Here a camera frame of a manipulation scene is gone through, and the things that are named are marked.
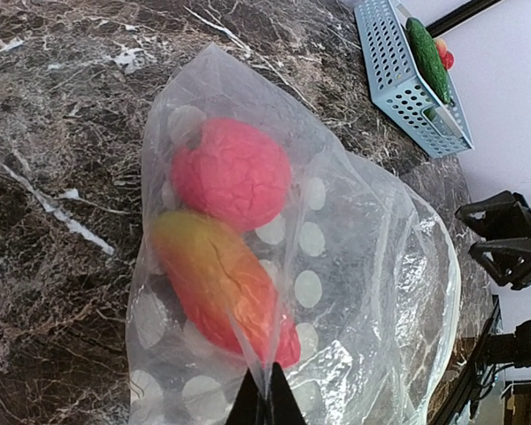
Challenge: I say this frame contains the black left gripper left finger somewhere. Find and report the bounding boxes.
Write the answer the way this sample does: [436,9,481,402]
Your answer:
[226,370,266,425]

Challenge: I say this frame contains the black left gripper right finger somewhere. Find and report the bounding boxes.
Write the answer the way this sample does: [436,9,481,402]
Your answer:
[265,362,306,425]

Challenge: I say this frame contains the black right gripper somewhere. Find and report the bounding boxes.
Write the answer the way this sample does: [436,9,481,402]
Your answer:
[455,190,531,290]

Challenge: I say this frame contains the clear zip top bag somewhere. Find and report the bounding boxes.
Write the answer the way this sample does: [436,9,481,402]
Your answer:
[126,45,461,424]

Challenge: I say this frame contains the green fake vegetable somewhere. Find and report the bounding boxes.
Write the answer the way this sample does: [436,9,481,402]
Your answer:
[405,17,455,106]

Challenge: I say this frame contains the pink fake fruit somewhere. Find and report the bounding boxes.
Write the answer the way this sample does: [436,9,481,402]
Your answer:
[170,117,292,232]

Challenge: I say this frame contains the light blue perforated basket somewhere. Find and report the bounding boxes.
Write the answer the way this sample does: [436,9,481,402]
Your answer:
[353,1,473,158]

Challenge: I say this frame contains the black front mounting rail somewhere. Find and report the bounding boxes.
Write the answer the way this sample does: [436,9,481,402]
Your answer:
[430,295,501,424]

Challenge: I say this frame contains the black corner frame post right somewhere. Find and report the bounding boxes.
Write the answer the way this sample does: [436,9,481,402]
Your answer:
[427,0,502,38]

